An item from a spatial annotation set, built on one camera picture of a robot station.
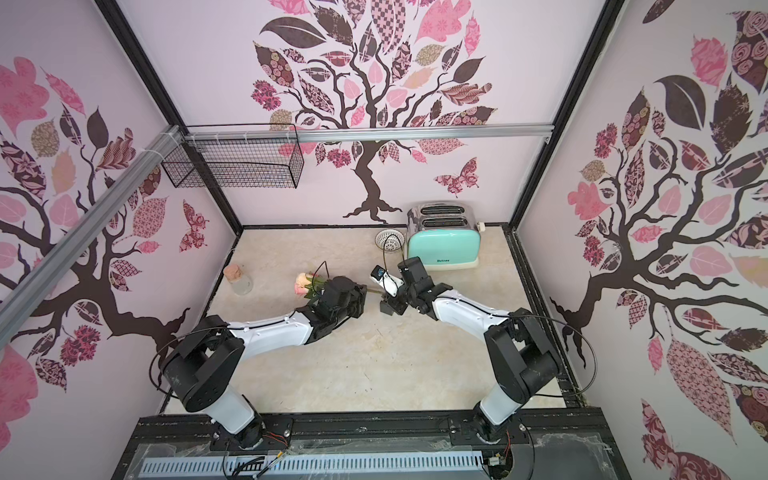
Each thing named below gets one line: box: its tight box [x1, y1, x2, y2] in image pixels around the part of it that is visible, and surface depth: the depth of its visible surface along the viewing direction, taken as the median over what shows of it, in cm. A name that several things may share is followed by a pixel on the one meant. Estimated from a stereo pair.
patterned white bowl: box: [375, 229, 405, 251], surface depth 116 cm
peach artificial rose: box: [295, 272, 312, 289], surface depth 89 cm
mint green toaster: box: [406, 201, 482, 271], surface depth 100 cm
